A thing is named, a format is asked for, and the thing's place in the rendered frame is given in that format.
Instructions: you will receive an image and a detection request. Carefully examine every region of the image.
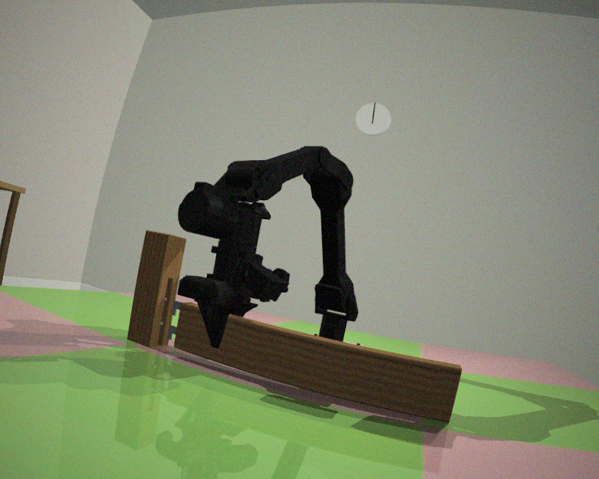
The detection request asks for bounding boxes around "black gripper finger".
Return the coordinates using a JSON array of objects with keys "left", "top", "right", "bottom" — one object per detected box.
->
[
  {"left": 194, "top": 299, "right": 239, "bottom": 349},
  {"left": 232, "top": 301, "right": 258, "bottom": 317}
]

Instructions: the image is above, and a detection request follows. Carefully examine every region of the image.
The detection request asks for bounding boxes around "wooden slotted post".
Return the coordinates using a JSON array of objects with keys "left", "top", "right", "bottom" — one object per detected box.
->
[{"left": 127, "top": 230, "right": 186, "bottom": 348}]

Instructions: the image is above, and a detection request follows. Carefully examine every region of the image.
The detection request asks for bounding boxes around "brown wooden rail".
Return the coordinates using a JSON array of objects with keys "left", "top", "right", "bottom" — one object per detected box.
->
[{"left": 167, "top": 300, "right": 462, "bottom": 422}]

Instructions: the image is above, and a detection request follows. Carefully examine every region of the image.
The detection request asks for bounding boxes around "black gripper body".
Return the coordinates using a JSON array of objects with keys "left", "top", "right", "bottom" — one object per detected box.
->
[{"left": 177, "top": 241, "right": 270, "bottom": 305}]

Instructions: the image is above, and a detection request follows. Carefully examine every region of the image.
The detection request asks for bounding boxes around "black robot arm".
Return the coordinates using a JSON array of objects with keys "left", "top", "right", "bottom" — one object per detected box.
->
[{"left": 178, "top": 146, "right": 358, "bottom": 342}]

